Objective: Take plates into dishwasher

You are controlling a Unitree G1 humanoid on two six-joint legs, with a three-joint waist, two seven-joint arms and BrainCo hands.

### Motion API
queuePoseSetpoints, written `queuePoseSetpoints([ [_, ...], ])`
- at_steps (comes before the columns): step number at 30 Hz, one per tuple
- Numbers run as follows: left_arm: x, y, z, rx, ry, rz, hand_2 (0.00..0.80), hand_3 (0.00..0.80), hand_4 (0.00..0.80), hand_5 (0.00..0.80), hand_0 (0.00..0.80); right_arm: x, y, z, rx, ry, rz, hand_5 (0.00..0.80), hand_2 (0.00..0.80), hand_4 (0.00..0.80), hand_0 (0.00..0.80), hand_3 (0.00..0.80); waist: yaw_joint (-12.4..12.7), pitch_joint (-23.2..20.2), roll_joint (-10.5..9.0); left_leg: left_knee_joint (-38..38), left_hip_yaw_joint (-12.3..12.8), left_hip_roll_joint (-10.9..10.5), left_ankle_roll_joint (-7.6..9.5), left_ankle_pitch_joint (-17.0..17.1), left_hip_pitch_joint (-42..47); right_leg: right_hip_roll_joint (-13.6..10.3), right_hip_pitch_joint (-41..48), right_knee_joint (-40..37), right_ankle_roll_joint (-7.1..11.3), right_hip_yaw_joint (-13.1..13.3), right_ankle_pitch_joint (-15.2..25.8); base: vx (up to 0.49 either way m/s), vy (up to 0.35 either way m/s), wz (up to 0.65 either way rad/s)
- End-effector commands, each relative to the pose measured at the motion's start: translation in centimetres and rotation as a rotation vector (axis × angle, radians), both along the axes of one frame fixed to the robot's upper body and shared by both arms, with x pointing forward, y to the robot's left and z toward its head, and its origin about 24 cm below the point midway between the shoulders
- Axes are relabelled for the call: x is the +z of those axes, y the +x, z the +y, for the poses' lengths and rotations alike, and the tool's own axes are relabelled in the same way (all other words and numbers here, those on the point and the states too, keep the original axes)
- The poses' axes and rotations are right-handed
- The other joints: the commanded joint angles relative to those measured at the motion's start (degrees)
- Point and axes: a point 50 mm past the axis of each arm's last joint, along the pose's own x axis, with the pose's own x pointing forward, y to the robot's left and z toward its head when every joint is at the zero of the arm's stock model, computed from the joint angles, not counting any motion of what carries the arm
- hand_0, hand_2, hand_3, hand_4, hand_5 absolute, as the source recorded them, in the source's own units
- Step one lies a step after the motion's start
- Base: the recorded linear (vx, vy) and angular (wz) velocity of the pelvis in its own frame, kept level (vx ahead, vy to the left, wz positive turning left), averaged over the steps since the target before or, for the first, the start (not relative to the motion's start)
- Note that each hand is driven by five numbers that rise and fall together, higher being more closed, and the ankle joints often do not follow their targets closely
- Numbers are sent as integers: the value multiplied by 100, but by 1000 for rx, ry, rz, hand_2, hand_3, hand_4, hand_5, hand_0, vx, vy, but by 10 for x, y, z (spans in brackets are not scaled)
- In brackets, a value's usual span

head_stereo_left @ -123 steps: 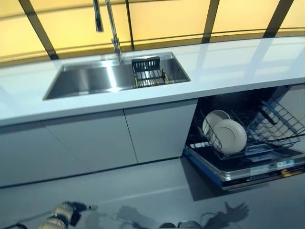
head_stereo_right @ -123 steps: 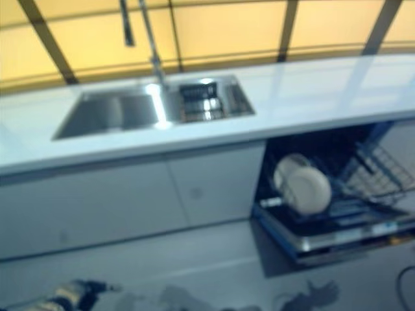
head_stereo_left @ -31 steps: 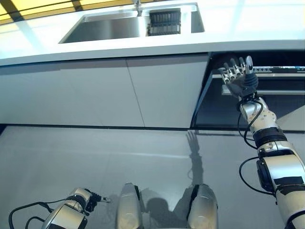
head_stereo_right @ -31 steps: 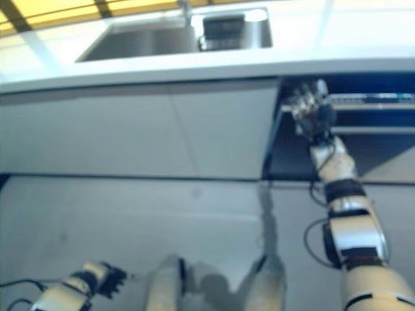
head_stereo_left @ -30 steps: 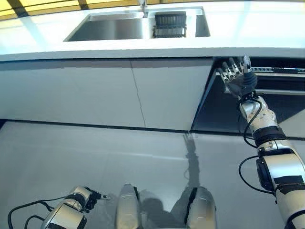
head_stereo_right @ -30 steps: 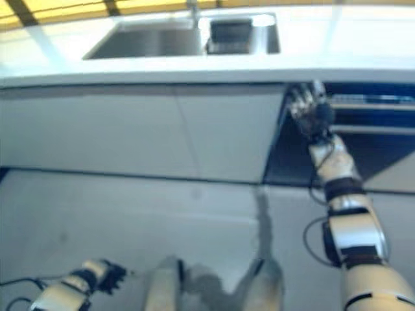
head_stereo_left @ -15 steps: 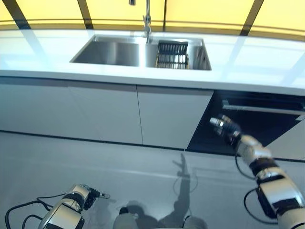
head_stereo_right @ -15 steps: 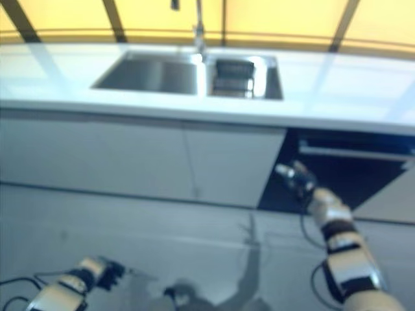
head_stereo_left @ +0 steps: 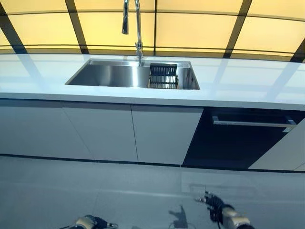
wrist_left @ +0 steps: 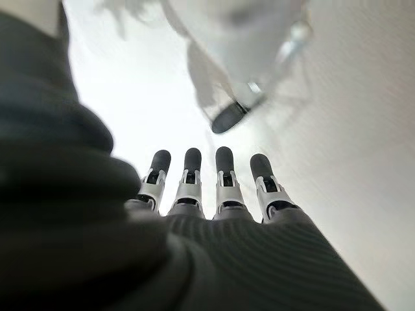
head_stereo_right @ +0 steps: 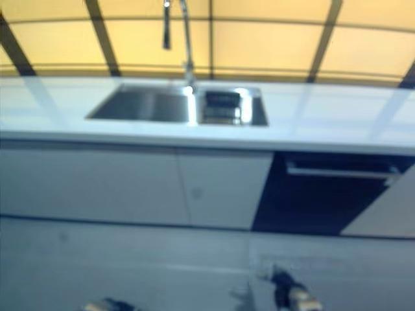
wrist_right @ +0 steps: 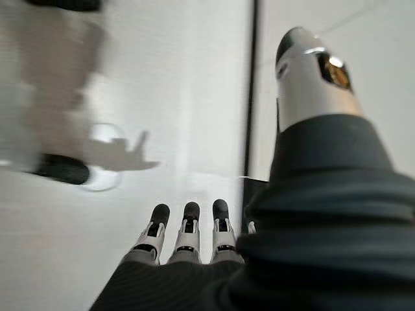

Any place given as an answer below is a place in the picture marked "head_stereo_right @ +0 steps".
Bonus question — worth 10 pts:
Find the black dish drying rack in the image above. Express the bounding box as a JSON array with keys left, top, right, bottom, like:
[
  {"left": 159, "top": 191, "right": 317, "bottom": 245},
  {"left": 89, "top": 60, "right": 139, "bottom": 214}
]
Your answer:
[{"left": 200, "top": 90, "right": 244, "bottom": 126}]

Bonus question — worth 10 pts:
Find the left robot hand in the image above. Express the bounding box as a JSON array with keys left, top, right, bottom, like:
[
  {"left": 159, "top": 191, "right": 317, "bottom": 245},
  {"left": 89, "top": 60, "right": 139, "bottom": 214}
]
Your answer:
[{"left": 84, "top": 297, "right": 132, "bottom": 311}]

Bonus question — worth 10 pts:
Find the stainless steel sink basin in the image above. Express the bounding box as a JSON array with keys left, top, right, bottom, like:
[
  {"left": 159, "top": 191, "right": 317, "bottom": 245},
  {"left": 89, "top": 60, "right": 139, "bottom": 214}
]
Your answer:
[{"left": 84, "top": 82, "right": 270, "bottom": 128}]

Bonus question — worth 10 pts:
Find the dark window frame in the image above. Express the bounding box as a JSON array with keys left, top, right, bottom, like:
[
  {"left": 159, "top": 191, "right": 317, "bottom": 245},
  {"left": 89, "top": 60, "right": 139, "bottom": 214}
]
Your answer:
[{"left": 0, "top": 0, "right": 415, "bottom": 89}]

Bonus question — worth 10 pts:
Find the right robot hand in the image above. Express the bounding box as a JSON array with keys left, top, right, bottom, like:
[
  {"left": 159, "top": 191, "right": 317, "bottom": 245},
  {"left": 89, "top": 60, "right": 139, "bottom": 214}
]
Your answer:
[{"left": 258, "top": 263, "right": 324, "bottom": 311}]

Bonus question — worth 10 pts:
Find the chrome gooseneck kitchen faucet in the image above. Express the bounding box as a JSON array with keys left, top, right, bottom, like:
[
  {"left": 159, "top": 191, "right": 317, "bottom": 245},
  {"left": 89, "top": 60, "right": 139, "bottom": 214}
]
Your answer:
[{"left": 161, "top": 0, "right": 198, "bottom": 95}]

